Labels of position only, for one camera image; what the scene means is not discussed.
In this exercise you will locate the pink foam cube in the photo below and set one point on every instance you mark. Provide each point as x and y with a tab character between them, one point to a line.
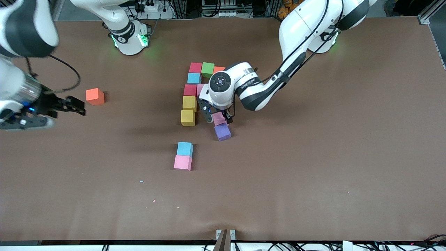
200	89
182	162
218	119

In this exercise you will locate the aluminium frame corner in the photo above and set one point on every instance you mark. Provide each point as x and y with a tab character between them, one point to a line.
427	15

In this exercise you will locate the bag of orange balls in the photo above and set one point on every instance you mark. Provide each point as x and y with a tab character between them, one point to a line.
287	8

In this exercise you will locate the dark camera mount post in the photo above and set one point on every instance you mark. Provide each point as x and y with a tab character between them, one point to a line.
223	244

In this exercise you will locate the cyan foam cube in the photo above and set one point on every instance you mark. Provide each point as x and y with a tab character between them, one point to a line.
184	149

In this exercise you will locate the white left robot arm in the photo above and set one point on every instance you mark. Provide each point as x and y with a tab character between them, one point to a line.
306	31

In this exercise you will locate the white power strip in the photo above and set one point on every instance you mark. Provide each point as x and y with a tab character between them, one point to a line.
152	6

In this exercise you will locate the blue foam cube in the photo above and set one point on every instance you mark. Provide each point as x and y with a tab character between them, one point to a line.
194	78

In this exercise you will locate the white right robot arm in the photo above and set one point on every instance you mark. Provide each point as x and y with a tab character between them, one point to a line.
21	28

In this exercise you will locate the grey equipment rack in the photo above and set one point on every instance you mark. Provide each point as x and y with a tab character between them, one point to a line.
223	5

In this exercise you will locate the purple foam cube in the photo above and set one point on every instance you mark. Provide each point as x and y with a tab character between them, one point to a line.
222	132

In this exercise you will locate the red foam cube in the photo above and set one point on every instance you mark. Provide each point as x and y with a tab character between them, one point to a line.
190	90
195	67

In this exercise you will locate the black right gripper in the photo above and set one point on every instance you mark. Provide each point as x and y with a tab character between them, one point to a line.
50	103

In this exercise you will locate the silver table edge rail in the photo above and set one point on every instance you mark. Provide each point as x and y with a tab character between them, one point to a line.
439	45

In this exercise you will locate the yellow foam cube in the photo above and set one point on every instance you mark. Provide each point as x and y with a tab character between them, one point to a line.
189	103
187	118

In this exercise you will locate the orange foam cube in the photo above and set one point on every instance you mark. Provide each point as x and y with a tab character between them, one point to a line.
94	97
218	68

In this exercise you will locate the brown table cover sheet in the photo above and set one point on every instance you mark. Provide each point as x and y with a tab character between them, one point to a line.
313	174

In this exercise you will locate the green foam cube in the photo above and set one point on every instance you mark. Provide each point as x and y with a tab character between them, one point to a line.
208	69

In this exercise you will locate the small metal bracket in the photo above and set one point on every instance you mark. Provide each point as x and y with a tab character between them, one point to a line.
218	234

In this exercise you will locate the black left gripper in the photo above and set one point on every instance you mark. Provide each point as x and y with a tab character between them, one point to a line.
228	118

